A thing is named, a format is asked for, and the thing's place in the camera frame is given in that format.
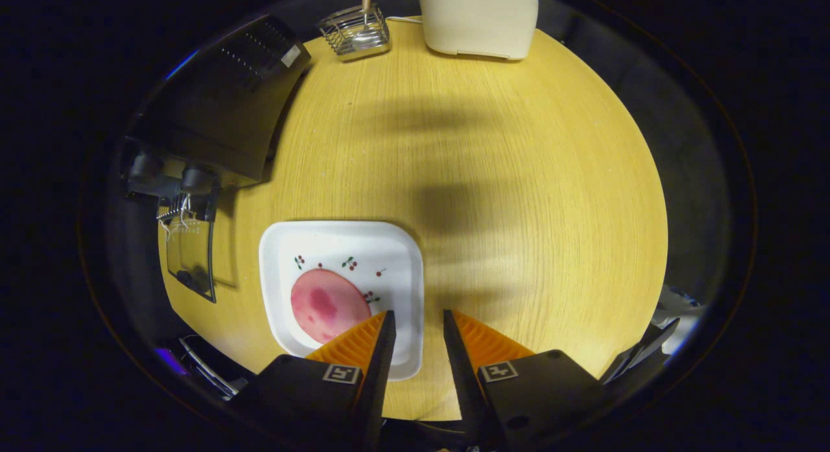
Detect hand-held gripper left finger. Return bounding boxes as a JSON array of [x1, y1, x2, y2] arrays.
[[230, 309, 397, 452]]

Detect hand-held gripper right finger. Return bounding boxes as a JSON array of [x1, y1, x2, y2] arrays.
[[443, 309, 611, 452]]

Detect pink ham slice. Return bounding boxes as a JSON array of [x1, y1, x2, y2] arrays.
[[290, 268, 372, 344]]

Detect white square cherry-print plate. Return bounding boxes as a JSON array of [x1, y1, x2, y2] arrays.
[[259, 220, 425, 381]]

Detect black toaster oven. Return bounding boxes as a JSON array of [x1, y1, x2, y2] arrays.
[[120, 14, 312, 303]]

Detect white bread toaster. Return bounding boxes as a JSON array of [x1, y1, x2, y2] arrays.
[[415, 0, 539, 60]]

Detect dark object with silver edge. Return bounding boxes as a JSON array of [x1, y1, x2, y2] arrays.
[[178, 334, 254, 401]]

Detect white bundle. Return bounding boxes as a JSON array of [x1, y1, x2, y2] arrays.
[[652, 283, 704, 355]]

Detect black frame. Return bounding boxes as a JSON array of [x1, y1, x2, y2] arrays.
[[600, 318, 680, 388]]

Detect wire mesh utensil basket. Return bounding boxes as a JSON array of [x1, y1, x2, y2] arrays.
[[316, 3, 391, 62]]

